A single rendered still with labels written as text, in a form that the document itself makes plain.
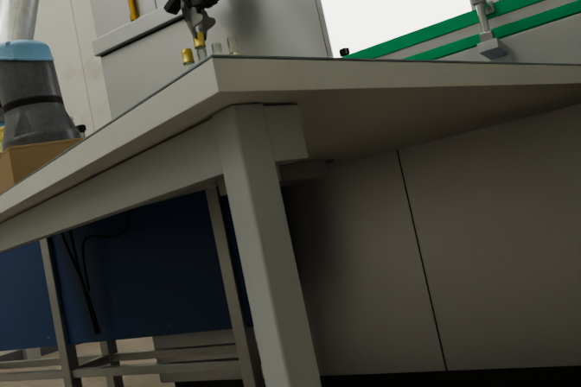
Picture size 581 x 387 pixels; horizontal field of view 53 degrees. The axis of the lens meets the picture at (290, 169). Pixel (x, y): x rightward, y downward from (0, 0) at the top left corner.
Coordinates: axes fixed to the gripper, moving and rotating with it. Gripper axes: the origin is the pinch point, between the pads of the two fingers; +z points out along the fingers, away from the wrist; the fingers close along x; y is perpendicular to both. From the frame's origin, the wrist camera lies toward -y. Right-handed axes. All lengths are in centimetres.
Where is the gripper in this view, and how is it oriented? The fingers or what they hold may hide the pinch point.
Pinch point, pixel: (197, 35)
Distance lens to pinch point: 182.4
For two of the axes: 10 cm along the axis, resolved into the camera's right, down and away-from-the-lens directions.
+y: 8.5, -2.1, -4.9
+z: 2.0, 9.8, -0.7
